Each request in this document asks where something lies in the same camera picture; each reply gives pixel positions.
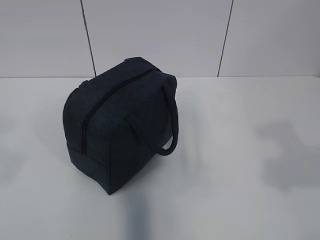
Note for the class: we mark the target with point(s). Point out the navy blue lunch bag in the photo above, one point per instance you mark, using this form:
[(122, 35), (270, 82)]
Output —
[(115, 123)]

